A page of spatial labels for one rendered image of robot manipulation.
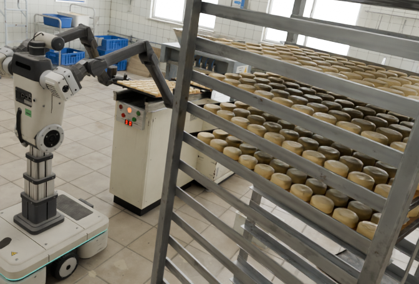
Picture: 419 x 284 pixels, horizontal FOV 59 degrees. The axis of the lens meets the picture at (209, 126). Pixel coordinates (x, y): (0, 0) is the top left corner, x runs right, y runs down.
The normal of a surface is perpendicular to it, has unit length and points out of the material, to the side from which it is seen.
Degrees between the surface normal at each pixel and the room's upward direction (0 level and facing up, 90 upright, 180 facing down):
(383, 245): 90
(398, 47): 90
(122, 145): 90
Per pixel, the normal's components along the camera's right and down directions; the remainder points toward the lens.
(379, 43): -0.74, 0.11
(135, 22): -0.50, 0.22
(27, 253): 0.15, -0.93
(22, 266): 0.53, -0.65
